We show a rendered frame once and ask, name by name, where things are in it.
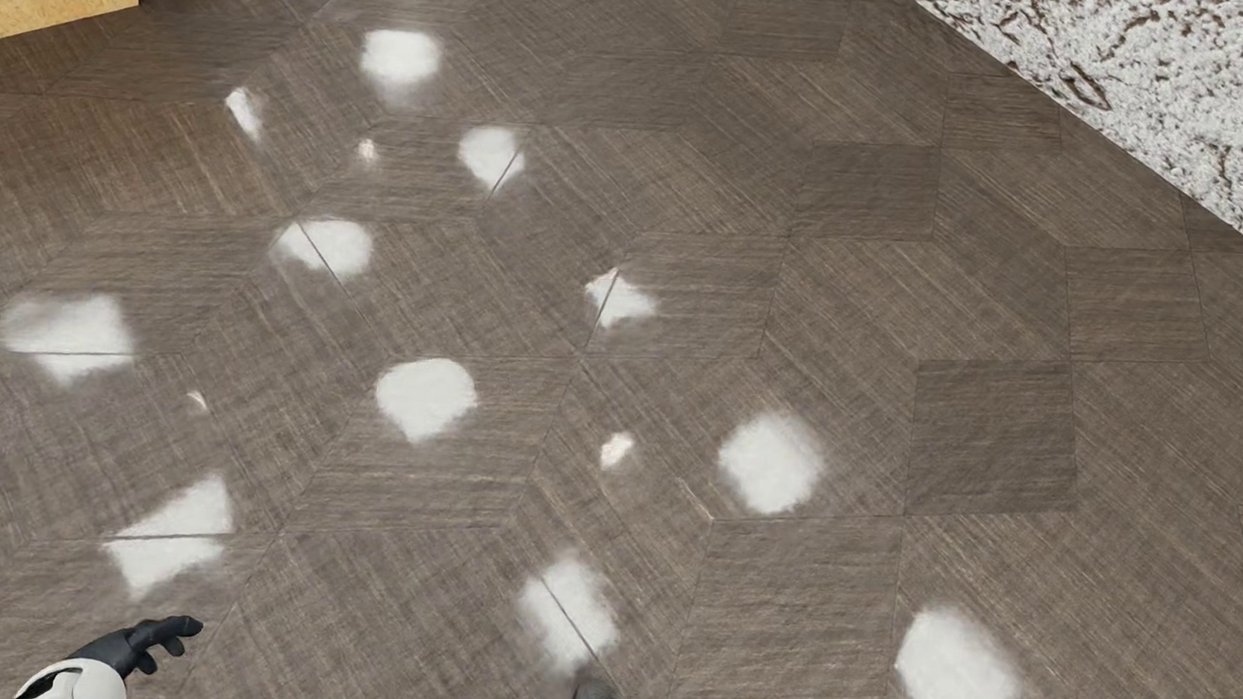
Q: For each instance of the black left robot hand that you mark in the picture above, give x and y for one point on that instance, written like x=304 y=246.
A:
x=132 y=645

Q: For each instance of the speckled granite counter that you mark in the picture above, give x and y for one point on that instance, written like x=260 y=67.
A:
x=1183 y=95

